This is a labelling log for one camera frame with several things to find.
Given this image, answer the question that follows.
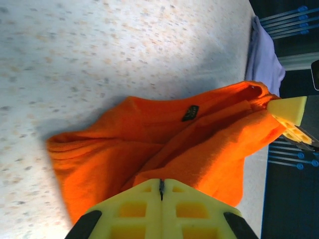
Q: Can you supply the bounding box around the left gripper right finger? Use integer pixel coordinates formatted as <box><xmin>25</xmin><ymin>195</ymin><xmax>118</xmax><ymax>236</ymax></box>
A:
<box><xmin>161</xmin><ymin>178</ymin><xmax>260</xmax><ymax>239</ymax></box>

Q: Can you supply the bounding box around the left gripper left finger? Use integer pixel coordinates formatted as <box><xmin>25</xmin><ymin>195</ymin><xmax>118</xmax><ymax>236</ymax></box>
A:
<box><xmin>64</xmin><ymin>178</ymin><xmax>163</xmax><ymax>239</ymax></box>

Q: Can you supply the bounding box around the orange t-shirt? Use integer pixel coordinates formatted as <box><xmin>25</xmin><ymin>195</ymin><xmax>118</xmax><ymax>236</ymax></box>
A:
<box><xmin>46</xmin><ymin>80</ymin><xmax>286</xmax><ymax>226</ymax></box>

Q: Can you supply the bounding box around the folded purple t-shirt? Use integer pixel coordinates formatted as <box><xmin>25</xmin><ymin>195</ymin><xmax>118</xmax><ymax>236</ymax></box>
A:
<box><xmin>245</xmin><ymin>15</ymin><xmax>286</xmax><ymax>97</ymax></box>

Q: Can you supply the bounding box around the aluminium frame post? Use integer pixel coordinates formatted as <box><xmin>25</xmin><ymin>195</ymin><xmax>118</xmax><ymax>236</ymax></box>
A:
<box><xmin>278</xmin><ymin>51</ymin><xmax>319</xmax><ymax>72</ymax></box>

